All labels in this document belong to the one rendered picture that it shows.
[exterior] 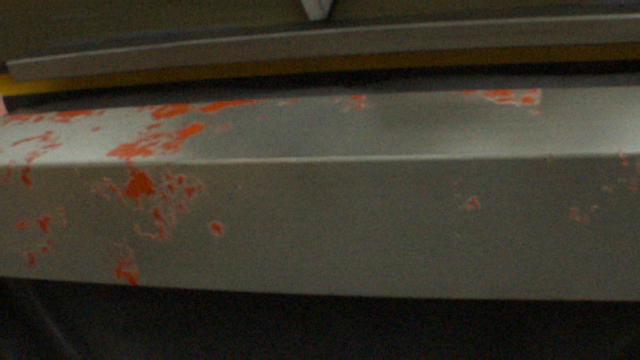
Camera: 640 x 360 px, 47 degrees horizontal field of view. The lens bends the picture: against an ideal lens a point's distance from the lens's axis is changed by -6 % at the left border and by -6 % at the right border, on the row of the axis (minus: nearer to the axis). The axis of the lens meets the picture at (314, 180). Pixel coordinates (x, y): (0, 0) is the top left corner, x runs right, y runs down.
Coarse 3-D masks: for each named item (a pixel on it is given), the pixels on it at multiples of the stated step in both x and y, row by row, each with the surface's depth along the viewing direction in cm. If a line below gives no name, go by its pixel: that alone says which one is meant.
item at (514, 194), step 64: (0, 128) 23; (64, 128) 22; (128, 128) 21; (192, 128) 20; (256, 128) 19; (320, 128) 18; (384, 128) 18; (448, 128) 17; (512, 128) 17; (576, 128) 16; (0, 192) 20; (64, 192) 20; (128, 192) 19; (192, 192) 19; (256, 192) 18; (320, 192) 17; (384, 192) 17; (448, 192) 17; (512, 192) 16; (576, 192) 16; (0, 256) 22; (64, 256) 21; (128, 256) 20; (192, 256) 19; (256, 256) 19; (320, 256) 18; (384, 256) 18; (448, 256) 17; (512, 256) 17; (576, 256) 16
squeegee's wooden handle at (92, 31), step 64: (0, 0) 32; (64, 0) 31; (128, 0) 30; (192, 0) 30; (256, 0) 29; (384, 0) 27; (448, 0) 27; (512, 0) 26; (576, 0) 25; (0, 64) 34
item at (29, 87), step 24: (504, 48) 28; (528, 48) 28; (552, 48) 28; (576, 48) 27; (600, 48) 27; (624, 48) 27; (144, 72) 33; (168, 72) 33; (192, 72) 32; (216, 72) 32; (240, 72) 32; (264, 72) 31; (288, 72) 31
